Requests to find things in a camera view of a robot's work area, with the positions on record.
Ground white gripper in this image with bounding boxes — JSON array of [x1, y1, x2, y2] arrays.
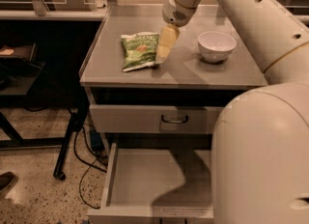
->
[[155, 0, 201, 64]]

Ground green jalapeno chip bag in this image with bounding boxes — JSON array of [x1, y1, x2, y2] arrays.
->
[[121, 32, 159, 72]]

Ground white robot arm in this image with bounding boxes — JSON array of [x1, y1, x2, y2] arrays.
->
[[162, 0, 309, 224]]

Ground grey drawer cabinet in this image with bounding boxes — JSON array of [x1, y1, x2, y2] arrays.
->
[[78, 3, 268, 224]]

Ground closed grey upper drawer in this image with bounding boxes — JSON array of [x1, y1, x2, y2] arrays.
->
[[90, 104, 222, 134]]

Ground open grey lower drawer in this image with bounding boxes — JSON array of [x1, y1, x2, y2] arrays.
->
[[88, 143, 213, 224]]

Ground white ceramic bowl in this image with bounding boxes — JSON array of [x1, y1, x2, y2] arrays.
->
[[198, 31, 237, 63]]

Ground dark shoe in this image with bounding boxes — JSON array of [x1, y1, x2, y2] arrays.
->
[[0, 171, 17, 197]]

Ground black drawer handle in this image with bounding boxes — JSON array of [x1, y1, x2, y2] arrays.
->
[[161, 115, 189, 125]]

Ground black desk frame left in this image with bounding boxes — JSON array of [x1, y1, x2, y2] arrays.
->
[[0, 42, 90, 182]]

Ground black floor cable left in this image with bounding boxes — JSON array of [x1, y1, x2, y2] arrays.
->
[[72, 123, 108, 210]]

